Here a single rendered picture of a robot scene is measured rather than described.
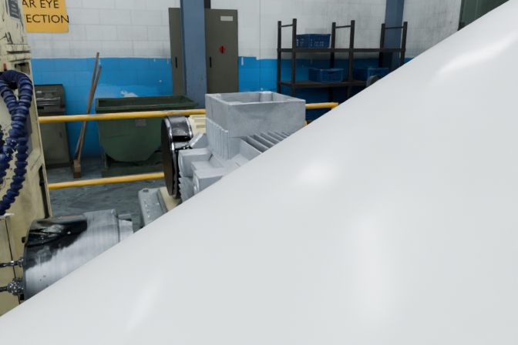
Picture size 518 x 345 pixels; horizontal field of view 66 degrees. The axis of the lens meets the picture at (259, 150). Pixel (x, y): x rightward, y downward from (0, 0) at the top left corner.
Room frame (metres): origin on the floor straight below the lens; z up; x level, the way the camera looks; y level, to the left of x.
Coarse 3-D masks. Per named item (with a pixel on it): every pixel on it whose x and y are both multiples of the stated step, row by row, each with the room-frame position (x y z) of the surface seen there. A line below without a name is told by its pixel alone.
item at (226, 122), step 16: (208, 96) 0.55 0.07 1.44; (224, 96) 0.58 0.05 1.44; (240, 96) 0.59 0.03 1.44; (256, 96) 0.60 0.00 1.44; (272, 96) 0.59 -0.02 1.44; (288, 96) 0.53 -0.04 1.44; (208, 112) 0.56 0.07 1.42; (224, 112) 0.48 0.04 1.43; (240, 112) 0.47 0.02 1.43; (256, 112) 0.47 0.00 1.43; (272, 112) 0.48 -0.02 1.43; (288, 112) 0.49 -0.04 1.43; (304, 112) 0.49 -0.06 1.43; (208, 128) 0.55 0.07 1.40; (224, 128) 0.48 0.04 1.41; (240, 128) 0.47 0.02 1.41; (256, 128) 0.47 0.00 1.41; (272, 128) 0.48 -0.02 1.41; (288, 128) 0.49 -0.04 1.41; (208, 144) 0.55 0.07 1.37; (224, 144) 0.47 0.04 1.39
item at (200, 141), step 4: (200, 132) 0.56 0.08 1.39; (196, 136) 0.56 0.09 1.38; (200, 136) 0.55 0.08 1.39; (204, 136) 0.55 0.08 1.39; (192, 140) 0.56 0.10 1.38; (196, 140) 0.55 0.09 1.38; (200, 140) 0.55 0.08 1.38; (204, 140) 0.55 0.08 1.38; (192, 144) 0.54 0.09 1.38; (196, 144) 0.54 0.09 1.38; (200, 144) 0.55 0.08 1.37; (204, 144) 0.55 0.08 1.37; (196, 148) 0.54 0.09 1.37; (200, 148) 0.55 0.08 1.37; (236, 164) 0.39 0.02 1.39; (232, 168) 0.39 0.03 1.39; (236, 168) 0.39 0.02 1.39; (228, 172) 0.39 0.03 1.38; (224, 176) 0.39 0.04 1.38
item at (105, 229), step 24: (72, 216) 0.77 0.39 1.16; (96, 216) 0.77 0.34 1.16; (120, 216) 0.80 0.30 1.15; (24, 240) 0.70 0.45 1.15; (48, 240) 0.70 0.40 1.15; (72, 240) 0.70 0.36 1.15; (96, 240) 0.71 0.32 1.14; (120, 240) 0.73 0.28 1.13; (0, 264) 0.76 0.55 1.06; (24, 264) 0.65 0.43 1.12; (48, 264) 0.66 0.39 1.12; (72, 264) 0.67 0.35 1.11; (0, 288) 0.67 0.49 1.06; (24, 288) 0.63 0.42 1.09
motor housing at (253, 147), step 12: (276, 132) 0.47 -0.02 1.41; (288, 132) 0.49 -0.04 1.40; (240, 144) 0.46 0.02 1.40; (252, 144) 0.45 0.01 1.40; (264, 144) 0.44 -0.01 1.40; (276, 144) 0.43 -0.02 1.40; (216, 156) 0.50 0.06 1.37; (240, 156) 0.45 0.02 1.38; (252, 156) 0.42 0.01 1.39; (192, 168) 0.49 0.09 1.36; (204, 168) 0.47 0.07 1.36; (228, 168) 0.44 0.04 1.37; (180, 180) 0.54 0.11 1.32; (192, 180) 0.49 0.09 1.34; (180, 192) 0.54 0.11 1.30; (192, 192) 0.47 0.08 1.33
